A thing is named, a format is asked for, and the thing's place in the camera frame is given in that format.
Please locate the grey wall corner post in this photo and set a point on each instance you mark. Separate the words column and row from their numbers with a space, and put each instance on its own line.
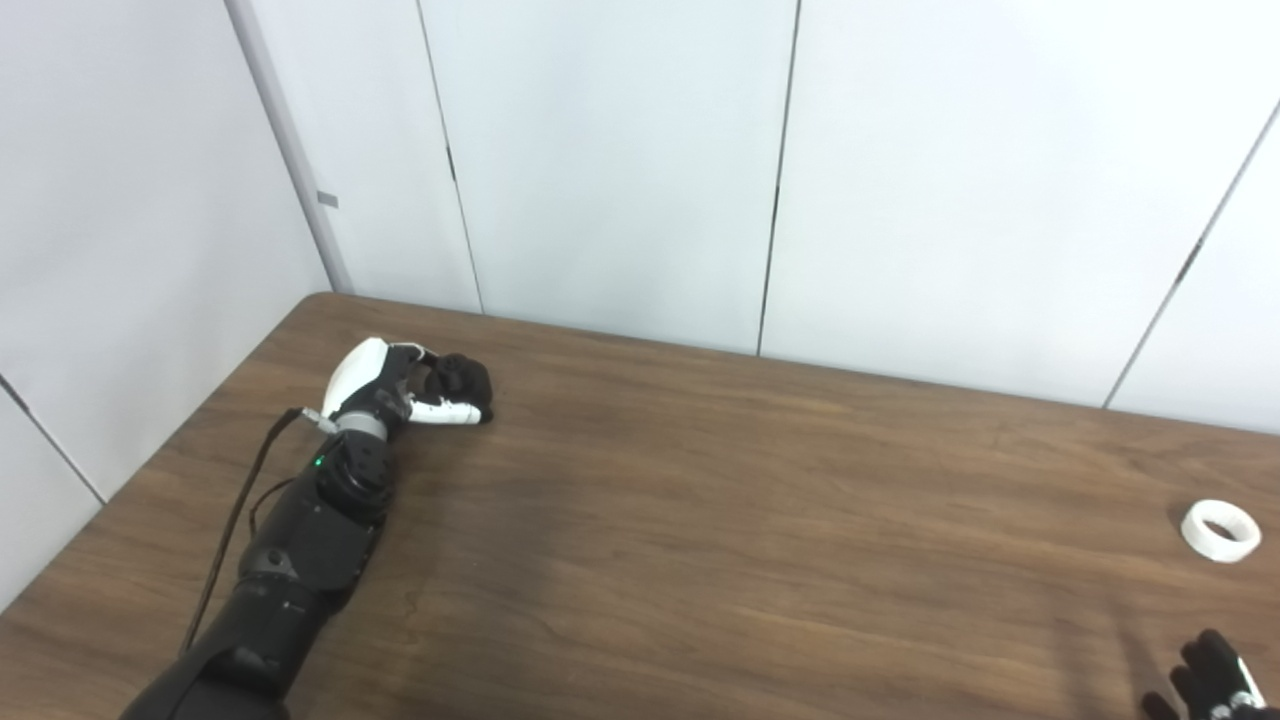
column 290, row 140

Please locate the round black part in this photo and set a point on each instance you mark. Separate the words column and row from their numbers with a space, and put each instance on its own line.
column 462, row 378

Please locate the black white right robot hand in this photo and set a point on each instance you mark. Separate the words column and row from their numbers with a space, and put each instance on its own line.
column 1215, row 680

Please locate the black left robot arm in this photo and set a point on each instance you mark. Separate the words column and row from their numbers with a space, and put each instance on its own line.
column 300, row 555

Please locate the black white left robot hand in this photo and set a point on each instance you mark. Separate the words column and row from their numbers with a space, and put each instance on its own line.
column 355, row 375

